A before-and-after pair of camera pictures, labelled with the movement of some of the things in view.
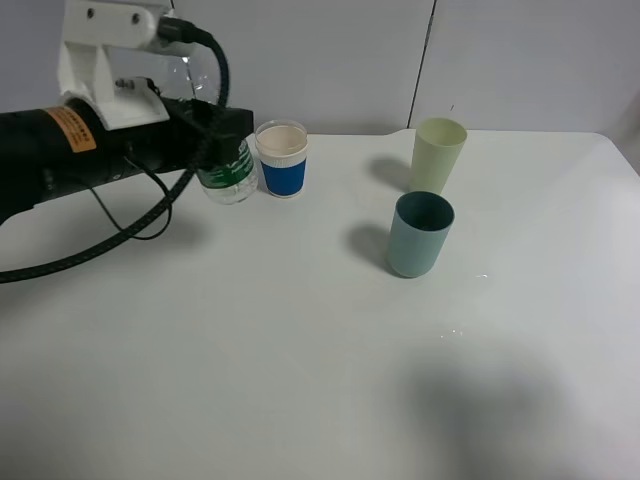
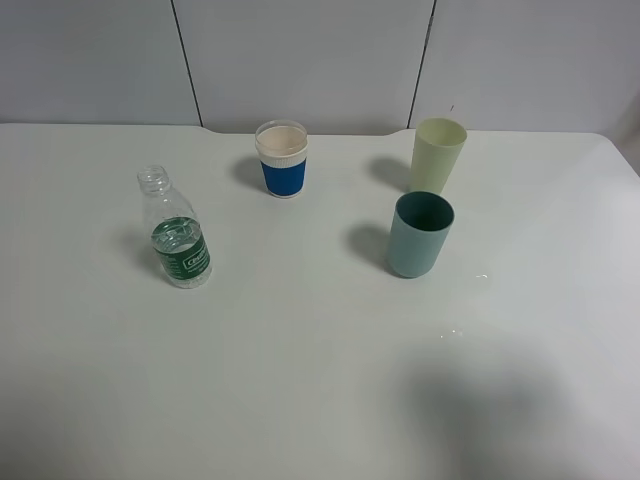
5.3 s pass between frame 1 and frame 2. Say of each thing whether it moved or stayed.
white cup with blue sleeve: stayed
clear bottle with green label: moved
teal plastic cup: stayed
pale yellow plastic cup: stayed
